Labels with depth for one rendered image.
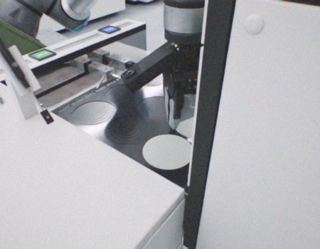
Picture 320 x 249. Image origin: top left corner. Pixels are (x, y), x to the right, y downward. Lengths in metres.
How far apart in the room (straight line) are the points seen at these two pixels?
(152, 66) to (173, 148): 0.17
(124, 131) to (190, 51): 0.22
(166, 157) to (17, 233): 0.28
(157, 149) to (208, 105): 0.27
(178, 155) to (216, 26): 0.33
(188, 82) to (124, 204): 0.25
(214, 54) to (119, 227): 0.23
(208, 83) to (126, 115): 0.38
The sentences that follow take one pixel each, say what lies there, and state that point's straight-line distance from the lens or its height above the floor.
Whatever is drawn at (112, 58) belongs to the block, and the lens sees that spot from 0.89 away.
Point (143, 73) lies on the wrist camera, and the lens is 0.47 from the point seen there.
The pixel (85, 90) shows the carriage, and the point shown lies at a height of 0.88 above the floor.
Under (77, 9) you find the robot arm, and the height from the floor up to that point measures 0.99.
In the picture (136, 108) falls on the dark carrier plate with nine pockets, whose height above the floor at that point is 0.90.
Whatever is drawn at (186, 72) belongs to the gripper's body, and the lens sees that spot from 0.48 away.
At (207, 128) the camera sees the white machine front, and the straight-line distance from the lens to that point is 0.29.
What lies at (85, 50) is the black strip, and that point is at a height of 0.95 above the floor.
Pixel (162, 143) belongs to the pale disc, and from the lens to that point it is 0.54.
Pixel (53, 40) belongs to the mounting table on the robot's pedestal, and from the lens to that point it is 1.38.
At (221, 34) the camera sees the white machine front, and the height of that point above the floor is 1.19.
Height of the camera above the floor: 1.26
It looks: 39 degrees down
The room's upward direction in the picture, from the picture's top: straight up
